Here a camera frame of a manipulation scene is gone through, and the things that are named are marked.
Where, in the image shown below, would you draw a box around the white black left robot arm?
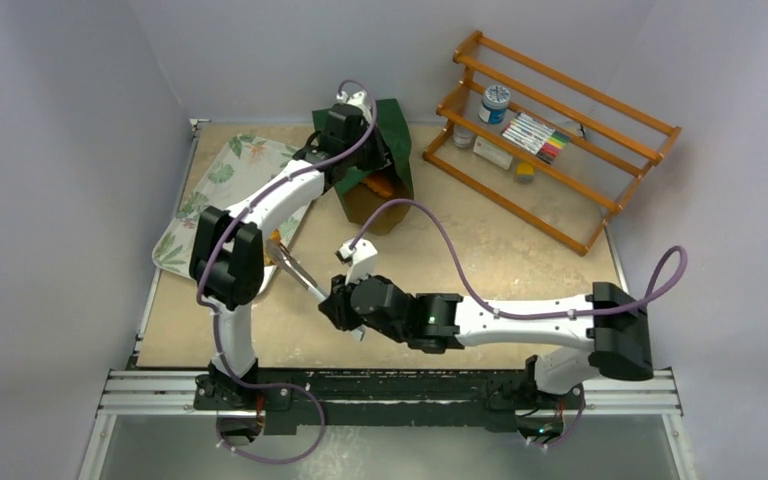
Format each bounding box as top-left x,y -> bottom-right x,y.
189,94 -> 391,409

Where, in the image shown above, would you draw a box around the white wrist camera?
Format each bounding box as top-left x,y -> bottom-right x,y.
336,90 -> 371,116
335,239 -> 378,285

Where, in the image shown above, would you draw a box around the yellow grey sponge block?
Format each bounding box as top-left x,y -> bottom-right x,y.
514,162 -> 535,184

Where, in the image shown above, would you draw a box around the round fake bread bun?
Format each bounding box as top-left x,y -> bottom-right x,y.
263,229 -> 283,267

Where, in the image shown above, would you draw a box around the orange fake baguette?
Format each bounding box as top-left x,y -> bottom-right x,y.
361,172 -> 396,199

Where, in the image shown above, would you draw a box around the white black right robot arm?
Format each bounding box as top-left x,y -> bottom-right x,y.
318,275 -> 654,407

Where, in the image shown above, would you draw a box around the metal tongs with white handle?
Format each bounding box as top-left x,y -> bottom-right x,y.
275,245 -> 327,303

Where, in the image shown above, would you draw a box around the orange wooden shelf rack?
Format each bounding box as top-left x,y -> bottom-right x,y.
422,30 -> 682,256

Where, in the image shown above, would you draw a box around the white jar with blue lid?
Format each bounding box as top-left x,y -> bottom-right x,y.
479,84 -> 511,125

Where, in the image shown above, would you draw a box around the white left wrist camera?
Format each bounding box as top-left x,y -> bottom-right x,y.
336,90 -> 371,116

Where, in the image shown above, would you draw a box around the small clear glass jar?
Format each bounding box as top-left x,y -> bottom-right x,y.
452,125 -> 476,149

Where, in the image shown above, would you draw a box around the small white box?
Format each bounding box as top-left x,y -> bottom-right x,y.
473,137 -> 513,170

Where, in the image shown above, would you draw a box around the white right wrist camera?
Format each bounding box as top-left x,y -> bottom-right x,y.
335,239 -> 378,285

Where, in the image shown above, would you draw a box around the pack of coloured markers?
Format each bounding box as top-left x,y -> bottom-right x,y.
502,113 -> 570,164

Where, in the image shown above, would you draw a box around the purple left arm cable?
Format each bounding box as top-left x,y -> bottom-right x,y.
195,79 -> 379,465

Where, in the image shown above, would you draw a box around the green paper bag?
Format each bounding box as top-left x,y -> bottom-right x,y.
332,98 -> 414,226

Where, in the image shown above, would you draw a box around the white tropical print tray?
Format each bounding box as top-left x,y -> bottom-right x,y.
152,133 -> 297,292

